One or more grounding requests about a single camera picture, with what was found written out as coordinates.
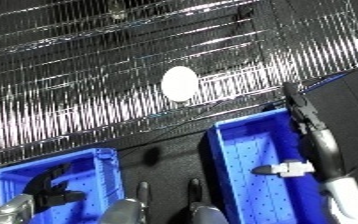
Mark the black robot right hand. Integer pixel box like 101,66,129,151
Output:
250,81,350,183

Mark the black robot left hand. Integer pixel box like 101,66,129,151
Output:
20,162,89,214

